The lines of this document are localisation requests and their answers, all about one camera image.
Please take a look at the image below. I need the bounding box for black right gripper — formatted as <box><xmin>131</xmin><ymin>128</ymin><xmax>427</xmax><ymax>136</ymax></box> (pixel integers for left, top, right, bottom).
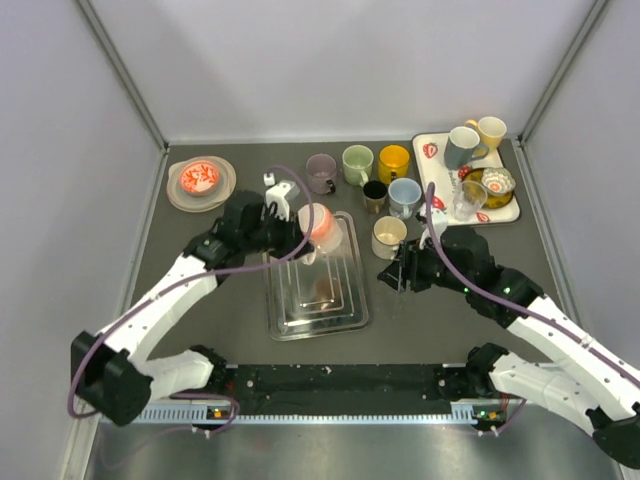
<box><xmin>376</xmin><ymin>234</ymin><xmax>472</xmax><ymax>293</ymax></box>

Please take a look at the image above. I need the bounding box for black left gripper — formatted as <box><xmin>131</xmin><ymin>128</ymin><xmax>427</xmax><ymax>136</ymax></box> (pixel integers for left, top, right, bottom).
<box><xmin>242</xmin><ymin>206</ymin><xmax>314</xmax><ymax>261</ymax></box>

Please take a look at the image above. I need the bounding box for pink ceramic mug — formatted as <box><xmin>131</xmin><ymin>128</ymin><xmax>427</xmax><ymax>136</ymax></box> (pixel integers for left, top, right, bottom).
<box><xmin>297</xmin><ymin>203</ymin><xmax>343</xmax><ymax>265</ymax></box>

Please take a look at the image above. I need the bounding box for cream ceramic mug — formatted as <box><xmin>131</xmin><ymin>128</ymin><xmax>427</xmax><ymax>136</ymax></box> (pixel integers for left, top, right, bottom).
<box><xmin>371</xmin><ymin>216</ymin><xmax>408</xmax><ymax>260</ymax></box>

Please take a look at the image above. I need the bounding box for light grey ceramic mug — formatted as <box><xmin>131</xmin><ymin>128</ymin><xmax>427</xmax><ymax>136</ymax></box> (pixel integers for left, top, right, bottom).
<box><xmin>388</xmin><ymin>178</ymin><xmax>422</xmax><ymax>220</ymax></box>

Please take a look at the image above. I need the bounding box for purple ceramic mug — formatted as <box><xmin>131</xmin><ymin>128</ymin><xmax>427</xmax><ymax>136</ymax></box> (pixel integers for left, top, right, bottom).
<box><xmin>305</xmin><ymin>153</ymin><xmax>338</xmax><ymax>195</ymax></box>

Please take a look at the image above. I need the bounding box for brown striped small mug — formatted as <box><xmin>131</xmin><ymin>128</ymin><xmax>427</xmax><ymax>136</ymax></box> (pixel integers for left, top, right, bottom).
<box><xmin>362</xmin><ymin>180</ymin><xmax>388</xmax><ymax>214</ymax></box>

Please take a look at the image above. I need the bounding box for light green ceramic mug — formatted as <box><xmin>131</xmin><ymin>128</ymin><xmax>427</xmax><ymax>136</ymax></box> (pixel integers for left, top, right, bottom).
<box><xmin>342</xmin><ymin>145</ymin><xmax>374</xmax><ymax>187</ymax></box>

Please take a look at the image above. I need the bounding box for yellow ceramic mug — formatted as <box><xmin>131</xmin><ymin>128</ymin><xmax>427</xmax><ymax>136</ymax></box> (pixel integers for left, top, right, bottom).
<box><xmin>378</xmin><ymin>144</ymin><xmax>411</xmax><ymax>185</ymax></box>

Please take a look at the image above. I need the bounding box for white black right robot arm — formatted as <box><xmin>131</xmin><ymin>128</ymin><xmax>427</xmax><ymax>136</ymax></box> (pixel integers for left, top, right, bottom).
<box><xmin>378</xmin><ymin>227</ymin><xmax>639</xmax><ymax>469</ymax></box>

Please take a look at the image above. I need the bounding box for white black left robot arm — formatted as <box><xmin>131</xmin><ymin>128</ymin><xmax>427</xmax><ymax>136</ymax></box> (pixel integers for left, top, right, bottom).
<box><xmin>67</xmin><ymin>181</ymin><xmax>313</xmax><ymax>426</ymax></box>

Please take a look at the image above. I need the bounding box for dark grey tall mug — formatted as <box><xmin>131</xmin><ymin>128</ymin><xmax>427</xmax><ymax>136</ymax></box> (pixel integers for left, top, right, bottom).
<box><xmin>444</xmin><ymin>126</ymin><xmax>490</xmax><ymax>170</ymax></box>

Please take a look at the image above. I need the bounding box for pale yellow mug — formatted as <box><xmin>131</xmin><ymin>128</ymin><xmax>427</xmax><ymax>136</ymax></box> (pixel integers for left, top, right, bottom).
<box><xmin>464</xmin><ymin>116</ymin><xmax>507</xmax><ymax>151</ymax></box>

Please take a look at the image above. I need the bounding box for silver metal tray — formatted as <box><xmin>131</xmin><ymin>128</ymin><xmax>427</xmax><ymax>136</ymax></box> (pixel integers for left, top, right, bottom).
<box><xmin>262</xmin><ymin>211</ymin><xmax>369</xmax><ymax>341</ymax></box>

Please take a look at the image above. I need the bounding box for clear glass cup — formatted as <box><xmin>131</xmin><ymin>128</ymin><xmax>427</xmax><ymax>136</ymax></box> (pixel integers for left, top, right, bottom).
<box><xmin>452</xmin><ymin>180</ymin><xmax>488</xmax><ymax>222</ymax></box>

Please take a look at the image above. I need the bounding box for yellow ceramic bowl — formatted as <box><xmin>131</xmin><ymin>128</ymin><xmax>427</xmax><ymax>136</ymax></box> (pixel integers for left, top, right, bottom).
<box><xmin>460</xmin><ymin>168</ymin><xmax>515</xmax><ymax>210</ymax></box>

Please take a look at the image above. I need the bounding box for red patterned bowl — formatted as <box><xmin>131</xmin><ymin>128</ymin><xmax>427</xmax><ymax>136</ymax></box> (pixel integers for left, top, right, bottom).
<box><xmin>179</xmin><ymin>160</ymin><xmax>220</xmax><ymax>196</ymax></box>

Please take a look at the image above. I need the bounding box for grey ceramic plate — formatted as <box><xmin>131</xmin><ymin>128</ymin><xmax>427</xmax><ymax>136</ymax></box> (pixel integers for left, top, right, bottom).
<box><xmin>166</xmin><ymin>156</ymin><xmax>237</xmax><ymax>213</ymax></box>

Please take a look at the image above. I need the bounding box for blue patterned small bowl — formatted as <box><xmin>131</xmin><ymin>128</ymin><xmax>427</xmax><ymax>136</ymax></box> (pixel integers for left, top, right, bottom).
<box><xmin>481</xmin><ymin>167</ymin><xmax>516</xmax><ymax>196</ymax></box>

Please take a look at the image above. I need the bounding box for strawberry print white tray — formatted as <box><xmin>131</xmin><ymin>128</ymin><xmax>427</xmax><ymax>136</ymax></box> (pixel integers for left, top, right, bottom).
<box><xmin>412</xmin><ymin>133</ymin><xmax>521</xmax><ymax>225</ymax></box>

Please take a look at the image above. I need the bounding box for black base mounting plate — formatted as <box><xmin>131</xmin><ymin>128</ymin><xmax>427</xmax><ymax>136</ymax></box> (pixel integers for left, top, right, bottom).
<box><xmin>169</xmin><ymin>362</ymin><xmax>527</xmax><ymax>416</ymax></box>

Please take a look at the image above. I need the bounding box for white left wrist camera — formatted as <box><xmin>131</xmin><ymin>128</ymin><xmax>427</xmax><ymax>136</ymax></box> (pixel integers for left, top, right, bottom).
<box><xmin>263</xmin><ymin>173</ymin><xmax>300</xmax><ymax>221</ymax></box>

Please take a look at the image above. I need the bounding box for grey slotted cable duct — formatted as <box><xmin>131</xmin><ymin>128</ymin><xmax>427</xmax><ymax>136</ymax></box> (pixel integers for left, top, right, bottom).
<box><xmin>99</xmin><ymin>399</ymin><xmax>526</xmax><ymax>426</ymax></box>

